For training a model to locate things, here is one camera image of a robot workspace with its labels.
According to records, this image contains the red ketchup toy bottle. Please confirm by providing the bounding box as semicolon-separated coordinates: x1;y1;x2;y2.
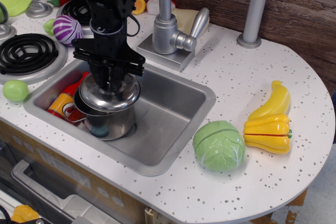
46;72;89;124

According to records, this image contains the grey stove knob left edge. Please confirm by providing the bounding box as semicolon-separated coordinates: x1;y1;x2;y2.
0;24;17;44

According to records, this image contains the yellow toy bell pepper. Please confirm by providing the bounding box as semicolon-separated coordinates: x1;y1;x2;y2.
243;114;291;155

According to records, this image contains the grey stove knob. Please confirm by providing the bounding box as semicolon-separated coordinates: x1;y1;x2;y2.
25;2;53;19

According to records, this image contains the purple toy onion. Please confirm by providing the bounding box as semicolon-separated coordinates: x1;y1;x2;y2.
52;15;83;46

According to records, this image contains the stainless steel pot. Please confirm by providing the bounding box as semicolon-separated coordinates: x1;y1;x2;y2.
73;88;135;141

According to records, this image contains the green toy cabbage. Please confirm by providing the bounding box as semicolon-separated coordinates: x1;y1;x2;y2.
193;121;246;172

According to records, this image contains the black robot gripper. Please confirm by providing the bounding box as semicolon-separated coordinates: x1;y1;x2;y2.
72;26;145;91

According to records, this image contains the grey toy sink basin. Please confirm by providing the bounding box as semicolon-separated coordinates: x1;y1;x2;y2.
24;59;216;176

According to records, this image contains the yellow toy banana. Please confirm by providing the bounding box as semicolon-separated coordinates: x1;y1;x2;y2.
248;80;291;120

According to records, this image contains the grey support pole right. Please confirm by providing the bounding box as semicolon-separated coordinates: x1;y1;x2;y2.
237;0;266;49

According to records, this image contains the green toy lime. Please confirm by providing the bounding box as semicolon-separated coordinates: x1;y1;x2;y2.
3;80;29;102

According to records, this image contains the round steel pot lid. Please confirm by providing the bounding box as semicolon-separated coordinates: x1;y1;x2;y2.
79;74;142;112

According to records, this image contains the cream toy cheese wedge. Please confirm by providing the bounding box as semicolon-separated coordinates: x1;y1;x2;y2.
172;8;198;35

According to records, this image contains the back right stove burner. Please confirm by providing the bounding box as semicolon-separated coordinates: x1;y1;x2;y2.
56;0;93;36

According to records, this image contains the grey toy faucet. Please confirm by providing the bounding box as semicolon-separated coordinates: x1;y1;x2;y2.
137;0;209;72

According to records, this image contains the red white toy cheese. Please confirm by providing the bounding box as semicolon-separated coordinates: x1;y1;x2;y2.
146;0;167;15

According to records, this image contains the yellow toy corn piece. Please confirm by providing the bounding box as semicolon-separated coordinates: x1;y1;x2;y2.
132;0;146;15

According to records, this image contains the front black stove burner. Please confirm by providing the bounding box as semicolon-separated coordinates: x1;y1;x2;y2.
1;34;68;84

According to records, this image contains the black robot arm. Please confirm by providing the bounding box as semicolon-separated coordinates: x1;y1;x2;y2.
71;0;145;91

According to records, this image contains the yellow toy below counter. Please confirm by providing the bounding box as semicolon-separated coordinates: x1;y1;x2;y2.
11;205;39;223

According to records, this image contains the grey oven door handle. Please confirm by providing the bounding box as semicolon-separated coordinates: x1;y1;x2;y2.
11;160;118;223

